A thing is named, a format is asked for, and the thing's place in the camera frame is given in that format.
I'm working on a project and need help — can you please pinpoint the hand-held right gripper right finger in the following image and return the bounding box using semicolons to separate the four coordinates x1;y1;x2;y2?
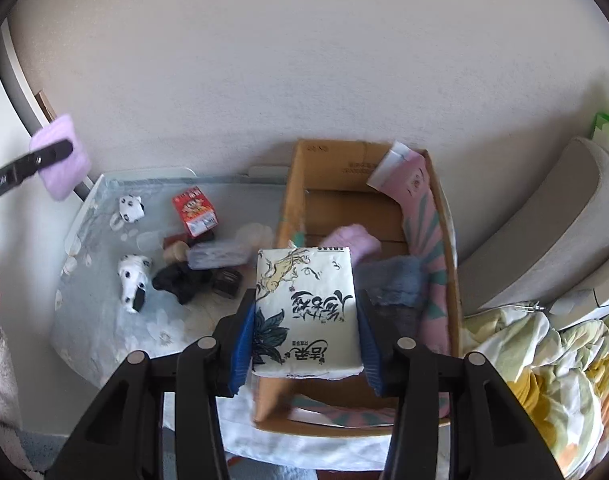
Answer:
357;290;565;480

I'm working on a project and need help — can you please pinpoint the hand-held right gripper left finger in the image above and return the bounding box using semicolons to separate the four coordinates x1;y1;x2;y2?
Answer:
44;290;258;480

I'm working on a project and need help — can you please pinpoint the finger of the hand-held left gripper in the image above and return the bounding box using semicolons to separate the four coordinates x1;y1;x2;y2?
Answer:
14;141;74;181

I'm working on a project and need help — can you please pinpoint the purple cloth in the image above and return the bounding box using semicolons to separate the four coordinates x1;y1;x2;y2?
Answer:
29;114;92;202

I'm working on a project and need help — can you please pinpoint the white printed tissue pack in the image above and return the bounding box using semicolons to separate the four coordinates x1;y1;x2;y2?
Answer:
253;246;363;380

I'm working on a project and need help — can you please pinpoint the clear plastic cup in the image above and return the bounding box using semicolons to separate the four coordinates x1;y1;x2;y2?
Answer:
136;230;165;254

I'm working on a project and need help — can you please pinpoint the cardboard box with pink paper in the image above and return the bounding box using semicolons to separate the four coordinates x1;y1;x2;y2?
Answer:
253;139;463;437

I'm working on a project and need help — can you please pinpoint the small black box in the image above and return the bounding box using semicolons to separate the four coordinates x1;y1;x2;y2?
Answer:
212;267;243;300

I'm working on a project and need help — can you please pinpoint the blue-grey fluffy sock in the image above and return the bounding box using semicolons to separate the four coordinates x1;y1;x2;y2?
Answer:
354;256;428;309

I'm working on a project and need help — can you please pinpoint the black sock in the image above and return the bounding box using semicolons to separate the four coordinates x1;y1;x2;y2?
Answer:
152;262;220;306

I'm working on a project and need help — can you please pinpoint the pink sock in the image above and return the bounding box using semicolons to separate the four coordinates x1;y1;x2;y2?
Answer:
324;224;383;264

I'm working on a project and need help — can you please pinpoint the translucent round lid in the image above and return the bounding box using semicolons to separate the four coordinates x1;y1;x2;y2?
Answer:
236;223;274;251

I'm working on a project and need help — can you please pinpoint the pale blue floral tablecloth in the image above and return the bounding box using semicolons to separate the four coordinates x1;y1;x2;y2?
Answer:
49;174;290;401

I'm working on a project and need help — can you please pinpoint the red snack box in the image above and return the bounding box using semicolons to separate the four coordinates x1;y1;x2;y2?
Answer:
173;187;220;239

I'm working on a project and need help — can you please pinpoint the yellow floral blanket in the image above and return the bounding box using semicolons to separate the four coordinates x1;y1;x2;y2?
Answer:
461;304;609;480

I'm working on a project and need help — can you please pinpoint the grey pillow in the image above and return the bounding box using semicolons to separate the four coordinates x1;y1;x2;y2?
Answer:
457;136;609;317

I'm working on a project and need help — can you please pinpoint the white fluffy cloth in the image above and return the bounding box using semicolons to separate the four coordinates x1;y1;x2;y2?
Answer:
0;332;52;480

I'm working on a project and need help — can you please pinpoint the white pillow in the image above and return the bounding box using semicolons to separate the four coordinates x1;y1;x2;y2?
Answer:
548;249;609;331

